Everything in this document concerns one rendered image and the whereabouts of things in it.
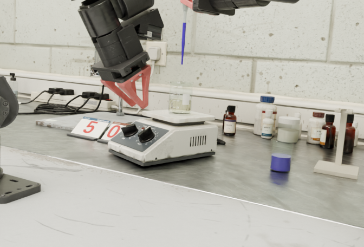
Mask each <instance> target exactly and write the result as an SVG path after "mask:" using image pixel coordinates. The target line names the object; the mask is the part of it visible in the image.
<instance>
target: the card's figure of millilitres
mask: <svg viewBox="0 0 364 247"><path fill-rule="evenodd" d="M122 126H123V125H117V124H112V125H111V127H110V128H109V130H108V131H107V133H106V134H105V135H104V136H103V137H105V138H112V137H114V136H115V135H117V134H118V133H119V132H121V127H122Z"/></svg>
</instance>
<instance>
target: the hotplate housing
mask: <svg viewBox="0 0 364 247"><path fill-rule="evenodd" d="M135 121H137V122H142V123H144V124H148V125H152V126H155V127H159V128H163V129H167V130H169V132H167V133H166V134H165V135H164V136H162V137H161V138H160V139H159V140H158V141H156V142H155V143H154V144H153V145H151V146H150V147H149V148H148V149H146V150H145V151H143V152H139V151H137V150H134V149H132V148H129V147H126V146H124V145H121V144H118V143H115V142H113V141H111V139H110V140H109V142H108V148H109V150H108V152H109V153H112V154H115V155H117V156H119V157H122V158H124V159H126V160H129V161H131V162H133V163H136V164H138V165H141V166H150V165H156V164H163V163H169V162H173V161H179V160H186V159H193V158H199V157H205V156H210V155H215V153H216V152H215V151H216V149H217V135H218V126H217V125H216V124H212V123H208V122H204V121H200V122H186V123H172V122H168V121H164V120H159V119H155V118H147V119H139V120H135Z"/></svg>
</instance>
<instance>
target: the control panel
mask: <svg viewBox="0 0 364 247"><path fill-rule="evenodd" d="M132 124H135V125H136V127H137V128H138V132H137V133H136V134H135V135H133V136H130V137H124V134H123V132H122V131H121V132H120V133H119V134H117V135H116V136H114V137H113V138H111V141H113V142H115V143H118V144H121V145H124V146H126V147H129V148H132V149H134V150H137V151H139V152H143V151H145V150H146V149H148V148H149V147H150V146H151V145H153V144H154V143H155V142H156V141H158V140H159V139H160V138H161V137H163V136H164V135H165V134H166V133H167V132H169V130H167V129H163V128H159V127H155V126H152V125H148V124H145V123H142V122H137V121H135V122H133V123H132ZM148 126H151V129H152V131H153V133H154V134H155V137H154V138H153V139H152V140H151V141H149V142H145V143H141V142H140V141H139V137H138V134H139V133H140V132H141V131H143V130H144V129H145V128H147V127H148ZM142 127H144V129H141V128H142Z"/></svg>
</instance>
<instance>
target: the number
mask: <svg viewBox="0 0 364 247"><path fill-rule="evenodd" d="M107 124H108V123H106V122H100V121H94V120H88V119H82V120H81V122H80V123H79V124H78V125H77V126H76V128H75V129H74V130H73V131H75V132H80V133H86V134H91V135H96V136H99V135H100V133H101V132H102V131H103V129H104V128H105V127H106V125H107Z"/></svg>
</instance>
